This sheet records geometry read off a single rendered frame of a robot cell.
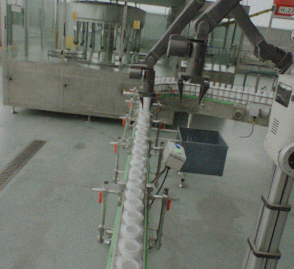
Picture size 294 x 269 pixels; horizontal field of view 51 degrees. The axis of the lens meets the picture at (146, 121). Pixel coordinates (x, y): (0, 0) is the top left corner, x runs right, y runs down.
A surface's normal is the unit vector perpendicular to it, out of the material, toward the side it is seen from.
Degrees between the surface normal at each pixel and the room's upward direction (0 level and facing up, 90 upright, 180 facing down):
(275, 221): 90
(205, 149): 90
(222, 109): 90
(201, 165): 90
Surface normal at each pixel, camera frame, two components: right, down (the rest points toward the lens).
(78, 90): -0.01, 0.29
